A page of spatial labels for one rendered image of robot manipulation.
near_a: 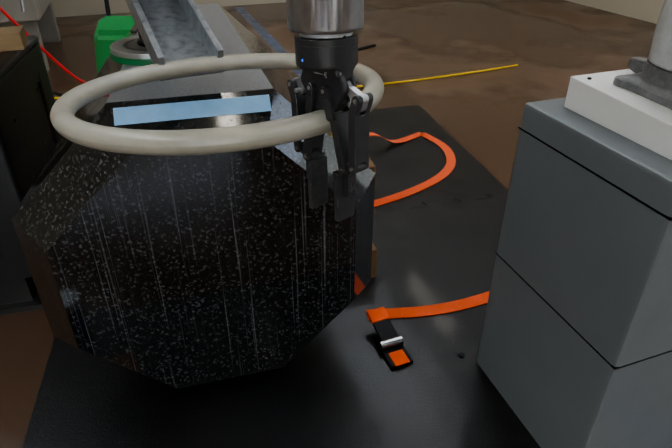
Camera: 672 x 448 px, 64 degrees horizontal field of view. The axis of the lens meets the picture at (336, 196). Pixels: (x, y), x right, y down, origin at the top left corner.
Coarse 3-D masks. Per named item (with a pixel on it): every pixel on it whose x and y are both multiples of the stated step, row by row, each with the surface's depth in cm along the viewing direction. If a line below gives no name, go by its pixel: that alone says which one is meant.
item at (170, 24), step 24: (144, 0) 120; (168, 0) 121; (192, 0) 113; (144, 24) 104; (168, 24) 114; (192, 24) 114; (168, 48) 107; (192, 48) 108; (216, 48) 101; (216, 72) 103
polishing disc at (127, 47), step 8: (120, 40) 138; (128, 40) 138; (136, 40) 138; (112, 48) 131; (120, 48) 131; (128, 48) 131; (136, 48) 131; (144, 48) 131; (120, 56) 129; (128, 56) 128; (136, 56) 127; (144, 56) 127
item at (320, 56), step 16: (304, 48) 61; (320, 48) 60; (336, 48) 60; (352, 48) 61; (304, 64) 62; (320, 64) 61; (336, 64) 61; (352, 64) 62; (304, 80) 67; (320, 80) 64; (336, 80) 62; (352, 80) 63; (336, 96) 63
